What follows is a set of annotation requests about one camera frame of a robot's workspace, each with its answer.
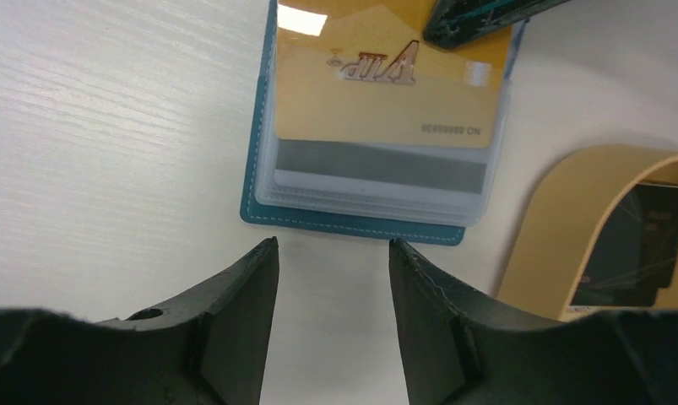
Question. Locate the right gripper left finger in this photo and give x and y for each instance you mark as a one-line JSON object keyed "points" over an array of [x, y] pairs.
{"points": [[206, 345]]}

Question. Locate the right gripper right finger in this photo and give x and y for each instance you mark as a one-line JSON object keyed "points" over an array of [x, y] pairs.
{"points": [[461, 346]]}

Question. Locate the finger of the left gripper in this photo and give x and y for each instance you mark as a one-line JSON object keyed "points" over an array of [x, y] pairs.
{"points": [[454, 23]]}

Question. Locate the gold yellow card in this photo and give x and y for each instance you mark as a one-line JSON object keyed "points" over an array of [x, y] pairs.
{"points": [[361, 71]]}

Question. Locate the tan oval card tray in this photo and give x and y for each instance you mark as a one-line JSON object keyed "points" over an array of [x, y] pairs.
{"points": [[564, 217]]}

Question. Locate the blue leather card holder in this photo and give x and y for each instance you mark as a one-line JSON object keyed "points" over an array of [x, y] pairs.
{"points": [[346, 206]]}

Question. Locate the grey card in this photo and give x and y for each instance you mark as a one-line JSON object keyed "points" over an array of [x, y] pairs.
{"points": [[369, 163]]}

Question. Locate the black VIP card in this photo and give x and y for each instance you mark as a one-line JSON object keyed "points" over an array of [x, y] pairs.
{"points": [[635, 254]]}

